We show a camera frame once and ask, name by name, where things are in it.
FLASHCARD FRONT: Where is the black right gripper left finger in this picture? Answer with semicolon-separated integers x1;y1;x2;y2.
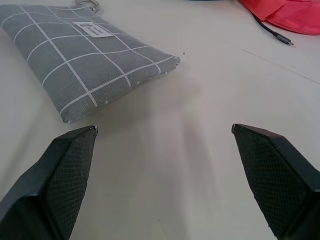
0;125;99;240

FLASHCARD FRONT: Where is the pink fabric pouch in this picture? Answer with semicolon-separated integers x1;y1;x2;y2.
236;0;320;36

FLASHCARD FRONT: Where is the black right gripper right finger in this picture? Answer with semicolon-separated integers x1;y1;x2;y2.
231;123;320;240

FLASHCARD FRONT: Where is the black USB cable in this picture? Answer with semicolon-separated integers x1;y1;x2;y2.
251;12;295;47

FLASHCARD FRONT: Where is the grey grid pencil pouch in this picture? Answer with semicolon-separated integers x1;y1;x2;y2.
0;0;181;124

